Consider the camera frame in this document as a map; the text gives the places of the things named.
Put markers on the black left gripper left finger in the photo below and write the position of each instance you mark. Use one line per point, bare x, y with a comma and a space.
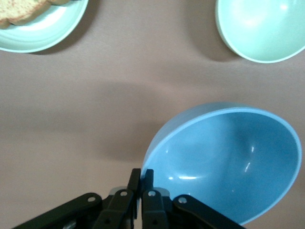
119, 207

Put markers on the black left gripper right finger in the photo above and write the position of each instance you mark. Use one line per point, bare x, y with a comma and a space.
152, 210

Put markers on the blue bowl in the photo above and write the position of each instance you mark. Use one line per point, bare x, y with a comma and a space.
226, 155

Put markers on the light green bowl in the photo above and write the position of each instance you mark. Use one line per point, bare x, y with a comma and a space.
262, 28

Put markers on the light green plate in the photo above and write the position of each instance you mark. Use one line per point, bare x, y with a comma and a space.
35, 35

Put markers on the brown bread slice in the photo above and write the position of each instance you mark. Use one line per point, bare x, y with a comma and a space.
19, 12

